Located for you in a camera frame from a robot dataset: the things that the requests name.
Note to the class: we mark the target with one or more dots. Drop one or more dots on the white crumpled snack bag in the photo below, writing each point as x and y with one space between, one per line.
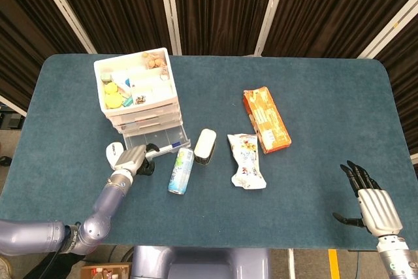
246 161

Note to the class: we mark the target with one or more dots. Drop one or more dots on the green eraser block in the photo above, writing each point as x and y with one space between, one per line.
106 78

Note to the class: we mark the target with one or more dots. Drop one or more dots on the brown teddy bear toy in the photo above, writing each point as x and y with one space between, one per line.
153 60

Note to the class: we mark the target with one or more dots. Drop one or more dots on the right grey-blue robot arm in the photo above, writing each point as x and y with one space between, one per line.
398 259

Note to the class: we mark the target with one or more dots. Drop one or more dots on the white partition frame post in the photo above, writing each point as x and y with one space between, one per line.
63 8
170 8
388 29
271 11
11 105

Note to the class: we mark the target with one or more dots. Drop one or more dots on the blue beverage can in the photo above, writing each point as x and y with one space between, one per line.
181 171

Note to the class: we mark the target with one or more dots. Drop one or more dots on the blue white marker pen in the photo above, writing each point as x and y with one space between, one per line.
170 146

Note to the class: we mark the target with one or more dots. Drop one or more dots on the brown cardboard box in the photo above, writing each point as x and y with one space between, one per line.
104 272

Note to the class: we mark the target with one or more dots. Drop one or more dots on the dark luncheon meat tin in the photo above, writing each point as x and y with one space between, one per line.
205 143

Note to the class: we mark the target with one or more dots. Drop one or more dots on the white computer mouse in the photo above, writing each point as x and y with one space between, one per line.
112 155

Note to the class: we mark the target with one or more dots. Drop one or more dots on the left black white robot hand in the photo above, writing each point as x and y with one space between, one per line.
130 158

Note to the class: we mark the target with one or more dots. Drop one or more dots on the white plastic drawer organizer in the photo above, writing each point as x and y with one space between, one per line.
153 91

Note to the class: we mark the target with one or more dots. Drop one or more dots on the clear drawer with marker pen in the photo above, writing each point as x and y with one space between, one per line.
156 137

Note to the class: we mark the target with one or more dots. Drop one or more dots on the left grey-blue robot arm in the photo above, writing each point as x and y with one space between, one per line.
98 223

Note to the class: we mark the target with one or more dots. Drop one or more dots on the teal binder clip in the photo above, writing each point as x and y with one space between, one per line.
127 101

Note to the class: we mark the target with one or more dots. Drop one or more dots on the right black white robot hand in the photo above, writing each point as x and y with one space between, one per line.
379 210

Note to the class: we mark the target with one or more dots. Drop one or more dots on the grey-blue robot torso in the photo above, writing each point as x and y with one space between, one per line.
199 264

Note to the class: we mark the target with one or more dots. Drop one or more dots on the orange cracker box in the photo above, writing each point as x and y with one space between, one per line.
266 119

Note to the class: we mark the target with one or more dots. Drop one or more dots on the black fabric bag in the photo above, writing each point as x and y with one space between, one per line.
55 267

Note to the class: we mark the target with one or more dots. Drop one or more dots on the small dark metal clips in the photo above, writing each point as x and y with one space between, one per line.
140 99

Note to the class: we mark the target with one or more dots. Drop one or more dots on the blue felt table cover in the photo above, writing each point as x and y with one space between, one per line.
228 213

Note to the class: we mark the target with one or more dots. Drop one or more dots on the clear plastic drawer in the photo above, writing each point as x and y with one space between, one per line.
147 123
143 114

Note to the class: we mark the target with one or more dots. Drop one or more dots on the yellow rubber duck toy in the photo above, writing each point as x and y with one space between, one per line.
112 99

